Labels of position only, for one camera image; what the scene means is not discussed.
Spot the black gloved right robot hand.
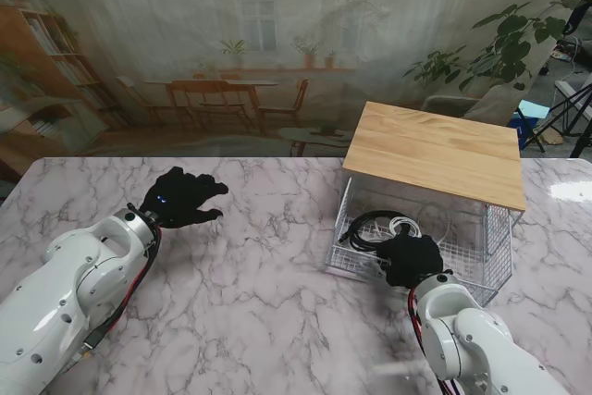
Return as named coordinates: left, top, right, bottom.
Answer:
left=373, top=233, right=453, bottom=289

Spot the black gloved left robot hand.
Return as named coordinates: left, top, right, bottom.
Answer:
left=138, top=166, right=230, bottom=230

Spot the white charging cable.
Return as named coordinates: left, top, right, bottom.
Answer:
left=388, top=215, right=423, bottom=240

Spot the white mesh drawer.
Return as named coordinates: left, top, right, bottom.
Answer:
left=323, top=177, right=514, bottom=308

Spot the printed cafe scene backdrop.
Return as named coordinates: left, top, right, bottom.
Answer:
left=0, top=0, right=592, bottom=158

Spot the blue storage crate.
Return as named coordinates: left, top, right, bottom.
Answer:
left=506, top=101, right=551, bottom=137

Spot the black tripod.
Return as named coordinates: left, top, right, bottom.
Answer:
left=524, top=84, right=592, bottom=158

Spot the person in background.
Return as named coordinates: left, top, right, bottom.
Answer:
left=561, top=0, right=592, bottom=38

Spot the right arm red black cable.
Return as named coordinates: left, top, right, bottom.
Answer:
left=406, top=286, right=468, bottom=395

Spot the wood-topped white wire cabinet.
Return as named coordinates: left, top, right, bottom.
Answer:
left=340, top=101, right=528, bottom=308

